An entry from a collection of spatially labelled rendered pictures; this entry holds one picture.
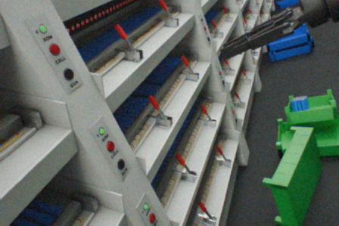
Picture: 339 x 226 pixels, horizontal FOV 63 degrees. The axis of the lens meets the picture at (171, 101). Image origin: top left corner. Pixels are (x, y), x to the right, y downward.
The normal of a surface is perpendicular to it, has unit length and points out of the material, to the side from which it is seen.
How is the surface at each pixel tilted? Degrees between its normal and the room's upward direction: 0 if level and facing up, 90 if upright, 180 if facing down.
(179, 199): 23
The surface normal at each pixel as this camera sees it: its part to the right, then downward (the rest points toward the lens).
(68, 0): 0.94, 0.18
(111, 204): -0.34, 0.51
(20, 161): 0.00, -0.84
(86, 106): 0.87, -0.16
